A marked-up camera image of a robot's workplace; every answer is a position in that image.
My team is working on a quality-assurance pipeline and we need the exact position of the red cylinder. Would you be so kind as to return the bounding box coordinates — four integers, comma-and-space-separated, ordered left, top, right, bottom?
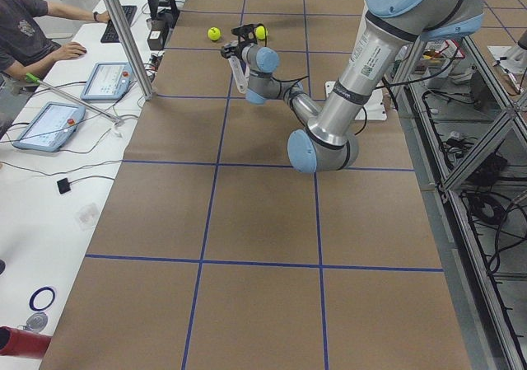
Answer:
1, 326, 52, 359

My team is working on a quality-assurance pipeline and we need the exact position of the black box with white label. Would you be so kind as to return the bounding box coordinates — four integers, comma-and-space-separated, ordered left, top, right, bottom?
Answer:
147, 20, 169, 51

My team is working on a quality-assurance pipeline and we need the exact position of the small black square device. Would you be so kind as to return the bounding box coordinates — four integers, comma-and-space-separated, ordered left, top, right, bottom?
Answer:
57, 178, 71, 194

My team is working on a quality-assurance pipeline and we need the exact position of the blue teach pendant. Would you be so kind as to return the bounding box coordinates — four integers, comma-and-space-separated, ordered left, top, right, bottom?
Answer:
12, 102, 86, 152
81, 62, 134, 102

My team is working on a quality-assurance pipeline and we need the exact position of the blue tape roll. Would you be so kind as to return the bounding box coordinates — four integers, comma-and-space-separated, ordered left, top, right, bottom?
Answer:
28, 286, 56, 312

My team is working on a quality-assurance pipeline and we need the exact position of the seated person in grey shirt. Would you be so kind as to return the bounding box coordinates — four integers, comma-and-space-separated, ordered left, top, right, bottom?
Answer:
1, 0, 110, 81

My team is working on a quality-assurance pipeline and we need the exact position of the tennis ball with Wilson 3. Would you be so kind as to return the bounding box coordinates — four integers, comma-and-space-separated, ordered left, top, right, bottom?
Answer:
255, 25, 268, 40

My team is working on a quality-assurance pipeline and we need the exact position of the black keyboard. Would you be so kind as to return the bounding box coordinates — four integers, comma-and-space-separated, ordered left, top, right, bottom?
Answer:
100, 5, 138, 44

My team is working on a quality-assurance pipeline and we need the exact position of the aluminium frame post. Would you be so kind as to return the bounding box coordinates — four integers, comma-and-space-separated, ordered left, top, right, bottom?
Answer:
103, 0, 154, 101

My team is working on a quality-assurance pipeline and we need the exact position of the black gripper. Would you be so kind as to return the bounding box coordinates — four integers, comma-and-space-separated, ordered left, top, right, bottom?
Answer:
231, 23, 260, 44
220, 43, 250, 60

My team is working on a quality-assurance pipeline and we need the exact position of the aluminium frame rack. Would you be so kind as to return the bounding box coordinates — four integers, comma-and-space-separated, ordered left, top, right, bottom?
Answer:
394, 0, 527, 370

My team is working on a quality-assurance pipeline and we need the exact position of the diagonal metal brace rod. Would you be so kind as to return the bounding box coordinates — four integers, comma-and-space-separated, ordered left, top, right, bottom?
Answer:
26, 73, 122, 124

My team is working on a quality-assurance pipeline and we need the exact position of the near blue teach pendant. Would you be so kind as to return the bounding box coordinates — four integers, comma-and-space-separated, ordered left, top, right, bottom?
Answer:
12, 102, 86, 152

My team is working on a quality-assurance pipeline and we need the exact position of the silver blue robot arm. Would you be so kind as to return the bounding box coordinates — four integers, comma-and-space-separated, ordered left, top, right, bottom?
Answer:
221, 0, 484, 173

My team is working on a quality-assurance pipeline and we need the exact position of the far blue teach pendant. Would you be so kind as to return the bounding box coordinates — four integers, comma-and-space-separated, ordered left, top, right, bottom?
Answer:
81, 62, 134, 102

